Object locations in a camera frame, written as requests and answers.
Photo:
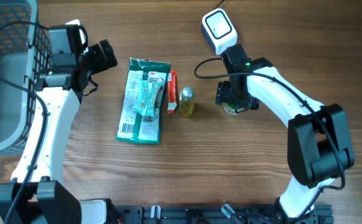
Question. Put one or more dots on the red stick sachet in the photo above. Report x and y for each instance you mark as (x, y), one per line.
(172, 92)

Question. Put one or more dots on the mint green wipes pack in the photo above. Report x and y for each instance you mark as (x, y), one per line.
(147, 95)

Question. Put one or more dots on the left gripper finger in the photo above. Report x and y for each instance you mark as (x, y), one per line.
(97, 58)
(109, 54)

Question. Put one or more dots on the yellow liquid bottle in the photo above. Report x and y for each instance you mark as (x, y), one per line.
(187, 100)

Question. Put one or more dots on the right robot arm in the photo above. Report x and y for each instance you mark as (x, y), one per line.
(319, 147)

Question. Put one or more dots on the green lid round container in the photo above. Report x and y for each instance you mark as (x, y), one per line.
(231, 109)

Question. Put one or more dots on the green 3M gloves package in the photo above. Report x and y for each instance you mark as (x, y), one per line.
(134, 127)

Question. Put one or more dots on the grey plastic mesh basket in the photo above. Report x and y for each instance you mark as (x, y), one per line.
(24, 48)

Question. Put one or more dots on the white barcode scanner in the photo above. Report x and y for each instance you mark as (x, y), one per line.
(218, 30)

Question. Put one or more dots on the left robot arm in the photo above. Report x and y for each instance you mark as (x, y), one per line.
(36, 191)

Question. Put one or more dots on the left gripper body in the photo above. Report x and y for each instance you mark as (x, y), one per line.
(83, 61)

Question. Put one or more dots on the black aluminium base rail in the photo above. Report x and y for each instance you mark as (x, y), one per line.
(193, 214)

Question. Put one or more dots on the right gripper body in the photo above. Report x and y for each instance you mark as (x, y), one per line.
(227, 93)

